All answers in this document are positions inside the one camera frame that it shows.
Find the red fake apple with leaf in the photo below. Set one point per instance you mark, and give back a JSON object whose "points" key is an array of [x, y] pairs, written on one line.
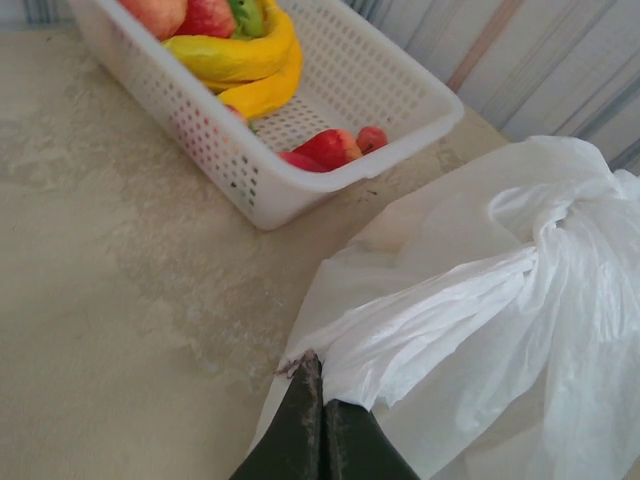
{"points": [[207, 17]]}

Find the white plastic bag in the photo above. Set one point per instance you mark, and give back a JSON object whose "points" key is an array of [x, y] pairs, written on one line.
{"points": [[500, 325]]}

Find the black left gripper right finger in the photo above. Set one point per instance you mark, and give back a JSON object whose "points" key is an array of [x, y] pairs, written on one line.
{"points": [[360, 450]]}

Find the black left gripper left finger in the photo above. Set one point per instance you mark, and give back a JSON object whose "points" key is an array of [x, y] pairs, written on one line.
{"points": [[295, 440]]}

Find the green fake guava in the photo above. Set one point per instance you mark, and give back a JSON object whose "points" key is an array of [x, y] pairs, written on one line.
{"points": [[245, 17]]}

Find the red fake fruit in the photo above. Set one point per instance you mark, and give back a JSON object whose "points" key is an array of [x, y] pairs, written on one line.
{"points": [[300, 162], [327, 147]]}

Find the yellow fake banana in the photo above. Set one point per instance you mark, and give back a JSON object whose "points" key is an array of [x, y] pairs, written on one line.
{"points": [[235, 60], [270, 95]]}

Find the small red fake apple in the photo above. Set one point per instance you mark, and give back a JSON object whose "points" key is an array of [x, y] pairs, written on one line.
{"points": [[372, 137]]}

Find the small pink fake apple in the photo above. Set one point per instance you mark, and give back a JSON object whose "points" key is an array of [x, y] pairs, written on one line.
{"points": [[155, 17]]}

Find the white perforated plastic basket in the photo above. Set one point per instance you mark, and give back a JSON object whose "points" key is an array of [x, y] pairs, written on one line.
{"points": [[300, 200]]}

